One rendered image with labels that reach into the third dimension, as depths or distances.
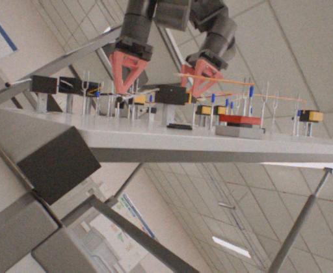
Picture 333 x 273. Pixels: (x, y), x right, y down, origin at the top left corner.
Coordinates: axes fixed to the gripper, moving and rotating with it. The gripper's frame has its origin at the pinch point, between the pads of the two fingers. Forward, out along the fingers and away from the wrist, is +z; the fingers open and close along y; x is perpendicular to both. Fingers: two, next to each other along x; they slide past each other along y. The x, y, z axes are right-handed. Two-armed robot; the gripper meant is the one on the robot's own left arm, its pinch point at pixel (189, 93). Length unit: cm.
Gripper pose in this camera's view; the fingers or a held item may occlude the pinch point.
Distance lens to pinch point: 73.9
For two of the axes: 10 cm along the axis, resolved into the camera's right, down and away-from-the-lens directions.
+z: -4.6, 8.8, -1.3
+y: -4.1, -0.7, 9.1
